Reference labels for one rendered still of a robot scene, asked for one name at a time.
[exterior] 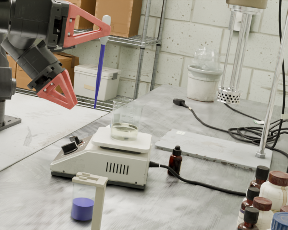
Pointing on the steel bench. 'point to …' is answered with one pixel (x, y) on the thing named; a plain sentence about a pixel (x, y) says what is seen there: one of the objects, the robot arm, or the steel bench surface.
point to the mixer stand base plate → (214, 149)
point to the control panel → (75, 150)
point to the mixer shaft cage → (231, 95)
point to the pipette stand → (94, 180)
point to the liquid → (99, 72)
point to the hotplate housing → (107, 165)
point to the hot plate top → (141, 145)
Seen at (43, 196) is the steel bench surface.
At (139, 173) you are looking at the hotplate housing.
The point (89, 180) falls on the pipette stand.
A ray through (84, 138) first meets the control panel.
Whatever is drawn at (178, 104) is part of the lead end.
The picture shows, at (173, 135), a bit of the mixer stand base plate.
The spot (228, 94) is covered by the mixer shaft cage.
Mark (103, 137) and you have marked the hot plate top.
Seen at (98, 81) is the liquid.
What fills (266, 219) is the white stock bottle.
